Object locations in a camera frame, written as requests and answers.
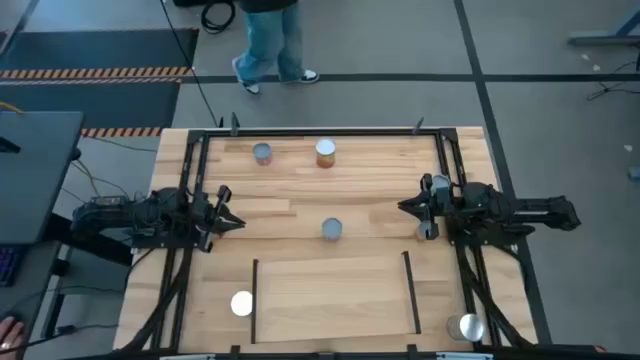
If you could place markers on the sliced carrots can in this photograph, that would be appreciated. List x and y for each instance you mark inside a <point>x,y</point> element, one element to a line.
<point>332,228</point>

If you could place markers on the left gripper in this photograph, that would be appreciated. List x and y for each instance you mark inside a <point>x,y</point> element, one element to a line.
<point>207,215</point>

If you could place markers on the grey desk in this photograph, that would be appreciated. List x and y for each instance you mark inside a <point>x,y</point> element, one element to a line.
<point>35,300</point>

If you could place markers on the blue-grey floor box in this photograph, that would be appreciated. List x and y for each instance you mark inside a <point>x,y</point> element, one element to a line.
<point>635,173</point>

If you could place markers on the person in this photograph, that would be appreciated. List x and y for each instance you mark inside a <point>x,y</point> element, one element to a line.
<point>267,45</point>

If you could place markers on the plain silver tin can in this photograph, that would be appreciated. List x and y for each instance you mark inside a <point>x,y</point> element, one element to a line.
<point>471,327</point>

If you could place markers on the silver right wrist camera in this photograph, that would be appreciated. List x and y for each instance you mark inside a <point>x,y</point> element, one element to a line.
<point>441,184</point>

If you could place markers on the person's hand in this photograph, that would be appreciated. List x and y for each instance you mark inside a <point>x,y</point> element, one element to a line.
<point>10,337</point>

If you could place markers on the black keyboard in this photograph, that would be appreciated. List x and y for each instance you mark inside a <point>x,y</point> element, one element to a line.
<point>10,265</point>

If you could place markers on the grey-blue table base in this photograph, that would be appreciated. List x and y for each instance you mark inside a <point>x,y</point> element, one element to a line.
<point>600,39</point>

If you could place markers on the black hazard-striped floor mat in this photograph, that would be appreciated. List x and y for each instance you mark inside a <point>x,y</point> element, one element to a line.
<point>100,50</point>
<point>90,105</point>

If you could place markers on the wooden shelf with black legs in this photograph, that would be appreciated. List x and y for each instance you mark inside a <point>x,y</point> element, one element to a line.
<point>335,300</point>

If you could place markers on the black aluminium table frame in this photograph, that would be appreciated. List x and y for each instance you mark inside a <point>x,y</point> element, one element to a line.
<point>325,133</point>

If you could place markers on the dark desk top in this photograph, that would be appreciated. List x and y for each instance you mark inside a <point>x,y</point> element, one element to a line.
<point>35,175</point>

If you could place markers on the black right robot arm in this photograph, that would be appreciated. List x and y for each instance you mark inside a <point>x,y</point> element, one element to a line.
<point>500,205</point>

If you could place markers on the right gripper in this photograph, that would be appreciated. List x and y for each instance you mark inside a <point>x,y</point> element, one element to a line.
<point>439,206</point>

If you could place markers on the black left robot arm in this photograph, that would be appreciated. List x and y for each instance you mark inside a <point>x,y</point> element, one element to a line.
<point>150,215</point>

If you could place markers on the tin can with pale label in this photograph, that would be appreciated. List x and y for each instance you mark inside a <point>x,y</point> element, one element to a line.
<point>241,303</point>

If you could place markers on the black power adapter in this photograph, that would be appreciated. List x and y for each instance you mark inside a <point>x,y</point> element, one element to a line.
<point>107,200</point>

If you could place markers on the small colourful tin can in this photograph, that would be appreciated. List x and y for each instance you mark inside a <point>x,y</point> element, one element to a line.
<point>262,150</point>

